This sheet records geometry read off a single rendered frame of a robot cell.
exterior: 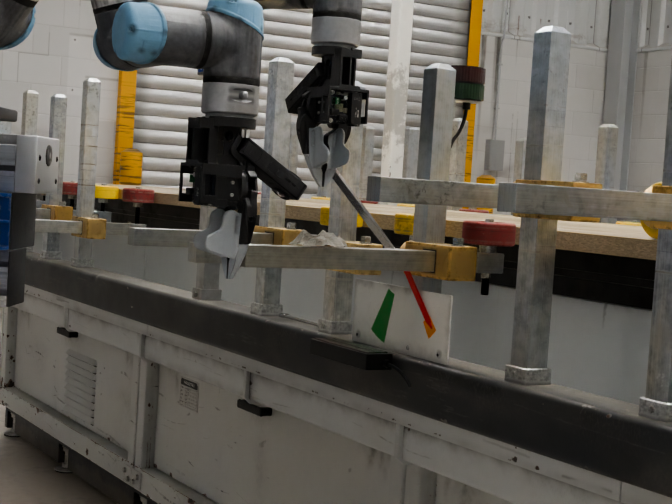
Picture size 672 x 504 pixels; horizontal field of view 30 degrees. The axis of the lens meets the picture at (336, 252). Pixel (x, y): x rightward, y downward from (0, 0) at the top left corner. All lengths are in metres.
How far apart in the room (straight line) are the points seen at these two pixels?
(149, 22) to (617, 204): 0.62
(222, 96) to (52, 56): 8.30
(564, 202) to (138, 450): 2.27
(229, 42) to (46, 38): 8.30
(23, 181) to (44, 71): 7.90
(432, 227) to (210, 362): 0.82
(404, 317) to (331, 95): 0.35
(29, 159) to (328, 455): 0.96
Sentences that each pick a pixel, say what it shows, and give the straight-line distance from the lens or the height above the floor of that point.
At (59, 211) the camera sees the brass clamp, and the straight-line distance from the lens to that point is 3.38.
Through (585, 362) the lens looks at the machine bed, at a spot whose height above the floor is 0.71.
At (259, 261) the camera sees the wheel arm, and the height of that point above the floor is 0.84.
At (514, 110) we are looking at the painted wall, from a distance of 11.81.
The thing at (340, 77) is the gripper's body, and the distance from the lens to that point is 1.89.
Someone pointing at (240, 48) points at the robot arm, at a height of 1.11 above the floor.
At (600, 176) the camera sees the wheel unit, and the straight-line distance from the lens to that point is 3.18.
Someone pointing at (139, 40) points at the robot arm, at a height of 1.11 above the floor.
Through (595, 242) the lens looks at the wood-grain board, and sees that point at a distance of 1.85.
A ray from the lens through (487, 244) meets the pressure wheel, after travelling 1.86.
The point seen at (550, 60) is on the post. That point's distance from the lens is 1.68.
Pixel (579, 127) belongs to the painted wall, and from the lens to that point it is 12.27.
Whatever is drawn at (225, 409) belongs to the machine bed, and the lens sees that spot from 3.01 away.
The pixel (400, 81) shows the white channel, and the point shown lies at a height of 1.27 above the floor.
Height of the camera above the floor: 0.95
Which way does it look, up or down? 3 degrees down
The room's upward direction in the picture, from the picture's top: 4 degrees clockwise
